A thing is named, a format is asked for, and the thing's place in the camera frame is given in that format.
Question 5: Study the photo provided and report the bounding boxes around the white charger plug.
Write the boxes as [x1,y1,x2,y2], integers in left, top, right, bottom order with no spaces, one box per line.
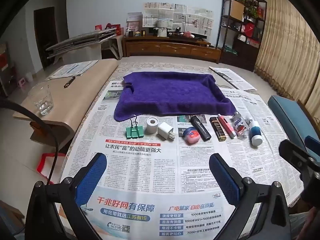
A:
[157,122,177,142]

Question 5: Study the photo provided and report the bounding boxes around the green binder clip bunch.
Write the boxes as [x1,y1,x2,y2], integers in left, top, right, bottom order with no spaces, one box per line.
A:
[125,115,144,139]

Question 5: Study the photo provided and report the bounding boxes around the printed paper sheets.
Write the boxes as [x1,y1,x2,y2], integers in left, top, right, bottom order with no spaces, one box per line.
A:
[49,60,99,79]

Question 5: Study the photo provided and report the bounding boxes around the purple towel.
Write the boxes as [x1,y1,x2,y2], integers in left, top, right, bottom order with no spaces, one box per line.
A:
[114,71,235,122]

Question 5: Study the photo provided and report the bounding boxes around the red bag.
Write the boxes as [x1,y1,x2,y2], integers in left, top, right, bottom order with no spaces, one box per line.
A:
[37,153,67,181]

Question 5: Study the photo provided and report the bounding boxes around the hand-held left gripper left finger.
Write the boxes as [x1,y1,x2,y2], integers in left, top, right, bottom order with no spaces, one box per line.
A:
[25,152,108,240]

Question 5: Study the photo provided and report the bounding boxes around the person's leg in jeans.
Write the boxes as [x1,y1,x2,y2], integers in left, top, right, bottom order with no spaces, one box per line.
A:
[290,205,320,240]

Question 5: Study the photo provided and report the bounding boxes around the white tape roll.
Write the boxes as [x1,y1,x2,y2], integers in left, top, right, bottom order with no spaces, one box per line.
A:
[146,117,160,135]

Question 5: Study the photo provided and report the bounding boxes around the grey folded table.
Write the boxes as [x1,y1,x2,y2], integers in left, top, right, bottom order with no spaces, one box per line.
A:
[46,29,118,59]

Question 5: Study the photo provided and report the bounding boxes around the newspaper taped on wall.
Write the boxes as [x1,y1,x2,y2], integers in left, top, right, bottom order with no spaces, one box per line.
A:
[173,4,215,37]
[143,2,174,29]

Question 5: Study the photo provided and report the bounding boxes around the cardboard box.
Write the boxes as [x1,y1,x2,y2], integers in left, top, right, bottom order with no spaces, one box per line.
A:
[230,0,245,22]

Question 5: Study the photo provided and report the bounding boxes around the newspaper sheet bold black headline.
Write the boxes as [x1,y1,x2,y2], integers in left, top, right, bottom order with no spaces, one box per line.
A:
[220,87,304,207]

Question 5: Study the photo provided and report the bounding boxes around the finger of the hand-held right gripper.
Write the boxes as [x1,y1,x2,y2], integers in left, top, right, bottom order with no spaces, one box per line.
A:
[305,135,320,156]
[279,139,318,180]

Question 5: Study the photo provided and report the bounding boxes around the beige curved side table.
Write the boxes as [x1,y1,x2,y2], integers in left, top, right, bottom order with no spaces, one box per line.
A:
[13,59,119,148]

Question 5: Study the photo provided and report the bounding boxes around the red gift boxes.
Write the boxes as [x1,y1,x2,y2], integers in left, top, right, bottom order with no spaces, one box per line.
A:
[95,24,123,36]

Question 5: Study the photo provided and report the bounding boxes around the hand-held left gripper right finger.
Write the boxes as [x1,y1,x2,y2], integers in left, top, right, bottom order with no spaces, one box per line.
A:
[209,154,292,240]

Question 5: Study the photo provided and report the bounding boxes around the newspaper sheet with colour advert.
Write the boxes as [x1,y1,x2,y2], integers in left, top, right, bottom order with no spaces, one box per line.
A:
[60,81,250,240]

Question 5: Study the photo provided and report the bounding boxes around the blue chair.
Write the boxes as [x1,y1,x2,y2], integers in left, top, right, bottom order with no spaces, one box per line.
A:
[267,95,320,141]

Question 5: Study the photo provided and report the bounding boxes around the brown lighter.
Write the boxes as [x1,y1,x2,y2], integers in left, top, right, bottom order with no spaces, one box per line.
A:
[209,117,227,142]

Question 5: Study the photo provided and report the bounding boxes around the wooden low cabinet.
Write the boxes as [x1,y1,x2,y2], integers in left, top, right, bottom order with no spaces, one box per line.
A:
[124,35,222,64]

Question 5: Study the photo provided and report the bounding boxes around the beige curtain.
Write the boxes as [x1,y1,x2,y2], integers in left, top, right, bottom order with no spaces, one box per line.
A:
[255,0,320,101]

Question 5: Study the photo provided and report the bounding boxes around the black cable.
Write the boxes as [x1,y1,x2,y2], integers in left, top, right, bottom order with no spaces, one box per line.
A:
[0,99,61,185]

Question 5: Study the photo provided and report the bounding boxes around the white wrapped vase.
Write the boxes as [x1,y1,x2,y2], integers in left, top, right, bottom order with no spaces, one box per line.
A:
[155,20,173,38]

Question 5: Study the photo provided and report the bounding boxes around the clear drinking glass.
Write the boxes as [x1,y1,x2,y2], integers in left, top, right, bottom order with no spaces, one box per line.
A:
[27,81,54,116]

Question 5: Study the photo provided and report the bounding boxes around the black tube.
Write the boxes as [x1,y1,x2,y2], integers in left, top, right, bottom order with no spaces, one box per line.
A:
[190,115,212,141]

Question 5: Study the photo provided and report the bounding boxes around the white and teal bottle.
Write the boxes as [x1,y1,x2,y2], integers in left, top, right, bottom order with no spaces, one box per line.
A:
[247,119,264,147]

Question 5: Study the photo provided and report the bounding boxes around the folded newspaper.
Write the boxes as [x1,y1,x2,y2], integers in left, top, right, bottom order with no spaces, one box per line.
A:
[209,66,257,92]

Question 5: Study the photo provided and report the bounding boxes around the dark door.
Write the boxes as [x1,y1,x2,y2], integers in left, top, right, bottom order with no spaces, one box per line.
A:
[34,6,56,71]

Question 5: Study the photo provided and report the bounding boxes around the dark shelf unit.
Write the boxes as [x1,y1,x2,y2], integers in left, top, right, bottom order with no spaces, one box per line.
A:
[219,0,267,72]

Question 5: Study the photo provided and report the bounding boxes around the clear plastic bottle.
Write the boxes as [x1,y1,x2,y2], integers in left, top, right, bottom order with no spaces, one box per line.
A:
[232,111,250,139]

